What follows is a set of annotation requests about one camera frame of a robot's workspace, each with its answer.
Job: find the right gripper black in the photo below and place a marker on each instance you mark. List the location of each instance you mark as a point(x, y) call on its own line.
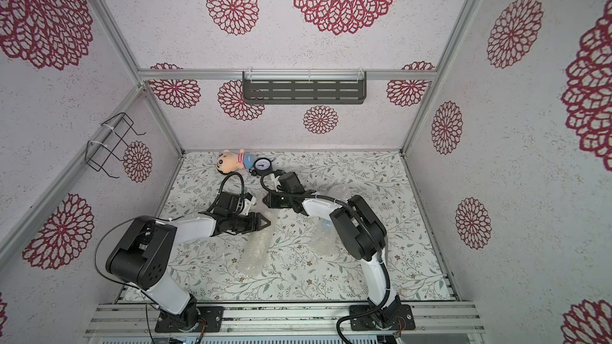
point(276, 200)

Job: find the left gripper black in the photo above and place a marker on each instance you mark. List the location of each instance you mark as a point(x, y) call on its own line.
point(256, 223)

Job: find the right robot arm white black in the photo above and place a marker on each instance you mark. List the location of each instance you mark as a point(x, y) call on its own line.
point(360, 230)

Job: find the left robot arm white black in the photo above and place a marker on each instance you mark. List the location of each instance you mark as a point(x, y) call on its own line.
point(142, 255)

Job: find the black alarm clock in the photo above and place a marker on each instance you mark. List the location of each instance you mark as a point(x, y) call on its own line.
point(261, 167)

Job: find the plush boy doll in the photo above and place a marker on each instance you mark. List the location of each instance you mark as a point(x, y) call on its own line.
point(228, 161)

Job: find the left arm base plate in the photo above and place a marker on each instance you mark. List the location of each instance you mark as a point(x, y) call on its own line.
point(193, 319)

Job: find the dark grey wall shelf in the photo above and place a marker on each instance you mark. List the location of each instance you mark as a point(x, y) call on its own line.
point(304, 89)

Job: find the black wire wall rack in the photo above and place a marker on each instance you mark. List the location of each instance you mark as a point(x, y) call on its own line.
point(99, 152)

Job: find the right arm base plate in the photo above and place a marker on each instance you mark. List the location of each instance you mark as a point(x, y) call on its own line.
point(396, 317)

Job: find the aluminium rail base frame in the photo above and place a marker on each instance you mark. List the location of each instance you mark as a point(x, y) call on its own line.
point(315, 322)

